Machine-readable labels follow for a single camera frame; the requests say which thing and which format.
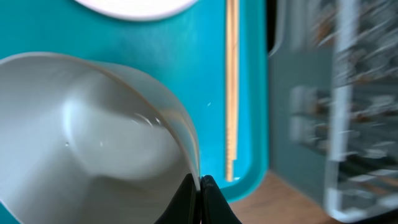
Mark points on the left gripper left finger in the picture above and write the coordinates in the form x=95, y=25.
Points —
x=184, y=206

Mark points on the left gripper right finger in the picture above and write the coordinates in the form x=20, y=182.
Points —
x=214, y=207

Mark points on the grey bowl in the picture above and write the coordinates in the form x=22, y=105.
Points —
x=89, y=142

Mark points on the grey dishwasher rack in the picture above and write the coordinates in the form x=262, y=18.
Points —
x=333, y=83

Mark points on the teal serving tray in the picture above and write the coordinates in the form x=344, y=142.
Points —
x=185, y=52

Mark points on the left wooden chopstick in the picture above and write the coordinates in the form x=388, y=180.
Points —
x=228, y=116

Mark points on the wooden chopstick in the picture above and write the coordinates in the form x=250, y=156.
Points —
x=228, y=116
x=234, y=86

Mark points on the right wooden chopstick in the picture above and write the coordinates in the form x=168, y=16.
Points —
x=234, y=86

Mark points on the pink plate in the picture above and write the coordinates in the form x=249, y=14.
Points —
x=138, y=10

